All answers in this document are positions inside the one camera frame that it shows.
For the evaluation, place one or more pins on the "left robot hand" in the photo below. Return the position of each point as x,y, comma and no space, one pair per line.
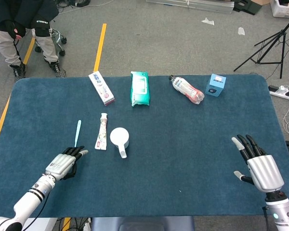
60,166

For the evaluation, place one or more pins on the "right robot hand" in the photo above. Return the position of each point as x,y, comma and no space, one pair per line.
265,170

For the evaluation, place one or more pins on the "light blue toothbrush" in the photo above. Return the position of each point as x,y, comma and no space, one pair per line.
78,130

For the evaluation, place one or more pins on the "white floral toothpaste tube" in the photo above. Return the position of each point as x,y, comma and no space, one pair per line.
102,132

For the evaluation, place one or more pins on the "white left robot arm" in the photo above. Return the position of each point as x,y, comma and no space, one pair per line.
26,204

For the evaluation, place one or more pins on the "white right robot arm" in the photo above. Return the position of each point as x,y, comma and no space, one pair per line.
281,211

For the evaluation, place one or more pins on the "white pink toothpaste box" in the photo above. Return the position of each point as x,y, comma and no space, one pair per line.
102,89

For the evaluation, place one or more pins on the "light blue speaker box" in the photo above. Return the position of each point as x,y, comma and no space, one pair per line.
215,86

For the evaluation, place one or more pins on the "open cardboard box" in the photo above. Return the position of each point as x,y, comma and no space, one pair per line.
260,2

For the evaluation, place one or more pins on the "white power strip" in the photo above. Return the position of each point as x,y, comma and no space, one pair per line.
279,92

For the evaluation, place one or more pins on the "blue table mat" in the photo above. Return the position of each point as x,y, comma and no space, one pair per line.
173,144

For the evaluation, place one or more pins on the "green wet wipes pack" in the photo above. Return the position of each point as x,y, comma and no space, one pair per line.
140,89

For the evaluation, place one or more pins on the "plastic bottle with pink drink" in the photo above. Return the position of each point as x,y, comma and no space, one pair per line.
186,89

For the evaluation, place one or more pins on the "chrome wheeled stool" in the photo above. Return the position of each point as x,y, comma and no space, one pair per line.
59,38

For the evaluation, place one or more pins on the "black tripod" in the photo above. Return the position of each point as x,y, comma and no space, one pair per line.
283,36

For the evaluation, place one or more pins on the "white paper scrap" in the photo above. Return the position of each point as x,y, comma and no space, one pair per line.
208,21
241,31

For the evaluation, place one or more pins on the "person in black jacket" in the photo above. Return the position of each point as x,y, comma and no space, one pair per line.
21,12

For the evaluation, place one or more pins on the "white plastic crate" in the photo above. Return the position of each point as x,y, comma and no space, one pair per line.
279,10

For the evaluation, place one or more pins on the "black metal bracket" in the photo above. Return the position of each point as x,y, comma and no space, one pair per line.
248,7

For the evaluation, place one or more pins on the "aluminium profile rail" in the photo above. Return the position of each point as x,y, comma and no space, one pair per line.
207,6

